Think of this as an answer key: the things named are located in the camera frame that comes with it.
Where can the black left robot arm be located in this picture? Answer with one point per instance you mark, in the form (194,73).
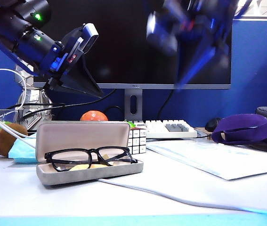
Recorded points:
(18,30)

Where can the black computer monitor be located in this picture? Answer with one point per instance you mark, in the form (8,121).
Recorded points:
(123,47)

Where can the grey suede glasses case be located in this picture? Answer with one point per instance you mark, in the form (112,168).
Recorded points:
(88,176)

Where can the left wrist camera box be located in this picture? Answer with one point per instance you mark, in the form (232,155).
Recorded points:
(89,37)

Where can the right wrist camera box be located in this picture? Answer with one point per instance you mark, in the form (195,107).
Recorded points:
(161,34)

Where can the silver robot figurine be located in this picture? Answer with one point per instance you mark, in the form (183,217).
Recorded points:
(33,99)

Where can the black computer mouse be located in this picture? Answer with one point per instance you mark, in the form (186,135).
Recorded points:
(213,124)

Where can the small green fruit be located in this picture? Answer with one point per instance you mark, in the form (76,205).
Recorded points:
(7,123)

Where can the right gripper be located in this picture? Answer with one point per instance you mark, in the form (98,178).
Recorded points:
(201,30)

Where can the white paper booklet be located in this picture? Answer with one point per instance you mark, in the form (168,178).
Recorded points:
(218,162)

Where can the orange fruit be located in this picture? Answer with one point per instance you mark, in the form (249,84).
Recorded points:
(94,115)

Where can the black framed glasses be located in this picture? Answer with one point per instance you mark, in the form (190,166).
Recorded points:
(92,155)

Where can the white and grey keyboard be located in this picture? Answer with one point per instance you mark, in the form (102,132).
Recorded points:
(156,128)

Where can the Rubik's cube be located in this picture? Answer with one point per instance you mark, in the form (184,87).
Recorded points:
(136,141)

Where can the light blue face mask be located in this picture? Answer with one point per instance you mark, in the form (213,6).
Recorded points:
(21,156)

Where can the grey monitor stand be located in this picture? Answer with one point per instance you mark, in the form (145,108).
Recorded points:
(127,115)

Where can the brown kiwi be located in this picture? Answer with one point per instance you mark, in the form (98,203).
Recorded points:
(5,143)

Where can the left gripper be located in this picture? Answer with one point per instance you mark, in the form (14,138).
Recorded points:
(62,58)

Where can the green apple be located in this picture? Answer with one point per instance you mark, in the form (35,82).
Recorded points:
(131,123)

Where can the yellow cleaning cloth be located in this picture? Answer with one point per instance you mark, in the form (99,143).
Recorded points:
(83,167)

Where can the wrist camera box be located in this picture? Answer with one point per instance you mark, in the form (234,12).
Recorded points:
(161,34)
(89,37)

